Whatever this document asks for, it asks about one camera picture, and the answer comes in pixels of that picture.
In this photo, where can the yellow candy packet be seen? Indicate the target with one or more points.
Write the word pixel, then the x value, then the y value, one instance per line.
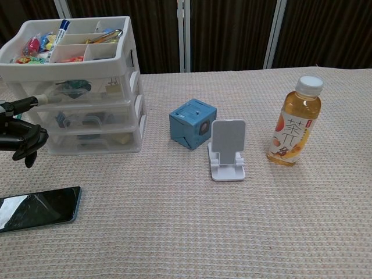
pixel 48 40

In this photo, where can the blue cap whiteboard marker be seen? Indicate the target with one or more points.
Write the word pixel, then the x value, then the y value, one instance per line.
pixel 59 37

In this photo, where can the white partition frame post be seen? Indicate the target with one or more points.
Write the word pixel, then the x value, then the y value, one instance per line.
pixel 274 32
pixel 183 35
pixel 62 8

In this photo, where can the blue cube box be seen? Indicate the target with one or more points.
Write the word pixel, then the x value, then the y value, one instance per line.
pixel 186 125

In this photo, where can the red snack packet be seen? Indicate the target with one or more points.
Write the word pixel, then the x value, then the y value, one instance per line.
pixel 72 58

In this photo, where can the yellow sponge piece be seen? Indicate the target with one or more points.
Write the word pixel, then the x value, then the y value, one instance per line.
pixel 122 139

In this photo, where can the pink blue candy packet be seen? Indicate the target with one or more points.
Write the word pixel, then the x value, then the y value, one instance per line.
pixel 32 46

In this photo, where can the beige woven tablecloth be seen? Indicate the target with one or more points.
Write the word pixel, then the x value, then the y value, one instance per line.
pixel 186 226

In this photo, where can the dark ribbed partition panel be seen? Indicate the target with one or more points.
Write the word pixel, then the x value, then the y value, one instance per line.
pixel 229 32
pixel 26 11
pixel 328 32
pixel 130 8

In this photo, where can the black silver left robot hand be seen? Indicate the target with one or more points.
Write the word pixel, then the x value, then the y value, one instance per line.
pixel 26 136

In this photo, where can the black smartphone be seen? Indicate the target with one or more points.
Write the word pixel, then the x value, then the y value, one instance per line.
pixel 43 206

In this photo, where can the gold binder clips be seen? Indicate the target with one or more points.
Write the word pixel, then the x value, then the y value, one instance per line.
pixel 113 87

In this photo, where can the white phone stand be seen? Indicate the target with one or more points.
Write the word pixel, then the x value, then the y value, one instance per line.
pixel 228 136

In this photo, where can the tea bottle with white cap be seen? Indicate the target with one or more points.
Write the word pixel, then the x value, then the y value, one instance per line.
pixel 293 130

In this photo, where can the lion print snack packet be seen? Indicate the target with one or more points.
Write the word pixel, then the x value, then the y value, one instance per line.
pixel 29 60

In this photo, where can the white plastic drawer organizer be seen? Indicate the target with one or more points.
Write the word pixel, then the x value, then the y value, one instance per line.
pixel 72 67

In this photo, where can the blue clip item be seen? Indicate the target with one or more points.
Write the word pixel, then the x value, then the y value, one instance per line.
pixel 63 119

